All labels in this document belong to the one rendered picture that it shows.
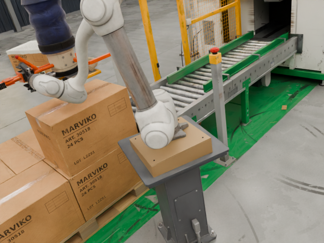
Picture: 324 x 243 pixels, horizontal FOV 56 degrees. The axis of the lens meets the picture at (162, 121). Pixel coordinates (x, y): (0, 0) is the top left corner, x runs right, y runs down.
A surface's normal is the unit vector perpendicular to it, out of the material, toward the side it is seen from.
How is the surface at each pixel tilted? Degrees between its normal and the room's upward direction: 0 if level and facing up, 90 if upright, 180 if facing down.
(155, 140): 94
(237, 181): 0
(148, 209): 0
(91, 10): 82
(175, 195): 90
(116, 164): 90
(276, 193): 0
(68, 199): 90
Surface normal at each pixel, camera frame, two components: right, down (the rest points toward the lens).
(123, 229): -0.17, -0.86
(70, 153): 0.69, 0.25
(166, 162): 0.41, 0.39
